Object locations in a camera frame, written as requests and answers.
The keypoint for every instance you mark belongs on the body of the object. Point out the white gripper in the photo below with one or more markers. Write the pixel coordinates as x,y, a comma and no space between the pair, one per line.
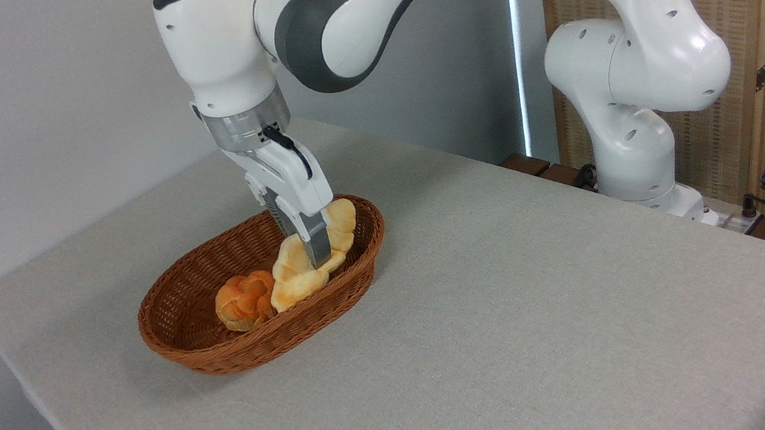
286,176

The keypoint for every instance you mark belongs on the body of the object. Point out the long pale braided bread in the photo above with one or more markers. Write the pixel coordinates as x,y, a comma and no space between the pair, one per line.
293,277

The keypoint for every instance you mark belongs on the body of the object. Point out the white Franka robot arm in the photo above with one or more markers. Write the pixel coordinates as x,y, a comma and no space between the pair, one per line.
213,43

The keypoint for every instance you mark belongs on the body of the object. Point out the round orange bread roll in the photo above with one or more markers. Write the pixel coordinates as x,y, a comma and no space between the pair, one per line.
244,302

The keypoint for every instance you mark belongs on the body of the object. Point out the brown wicker basket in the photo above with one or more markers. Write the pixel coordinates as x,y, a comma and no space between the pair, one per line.
185,313

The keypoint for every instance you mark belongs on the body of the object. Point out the grey tablecloth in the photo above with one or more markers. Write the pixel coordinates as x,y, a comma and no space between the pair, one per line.
519,316

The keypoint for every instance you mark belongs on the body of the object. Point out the dark wooden robot platform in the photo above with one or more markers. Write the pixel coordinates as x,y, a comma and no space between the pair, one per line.
534,166

